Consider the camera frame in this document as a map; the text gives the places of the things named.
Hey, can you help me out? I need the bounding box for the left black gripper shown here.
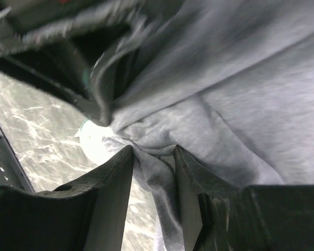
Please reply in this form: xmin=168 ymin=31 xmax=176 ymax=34
xmin=0 ymin=1 xmax=147 ymax=126

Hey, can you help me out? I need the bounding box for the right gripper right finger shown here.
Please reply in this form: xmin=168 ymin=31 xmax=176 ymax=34
xmin=174 ymin=146 xmax=314 ymax=250

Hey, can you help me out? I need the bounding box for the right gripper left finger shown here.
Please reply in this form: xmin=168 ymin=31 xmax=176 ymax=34
xmin=0 ymin=146 xmax=133 ymax=250

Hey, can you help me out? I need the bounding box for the grey garment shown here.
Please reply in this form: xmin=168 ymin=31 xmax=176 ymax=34
xmin=102 ymin=1 xmax=314 ymax=250

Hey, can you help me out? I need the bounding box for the white round garment tag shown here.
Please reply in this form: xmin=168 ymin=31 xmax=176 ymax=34
xmin=75 ymin=120 xmax=123 ymax=166

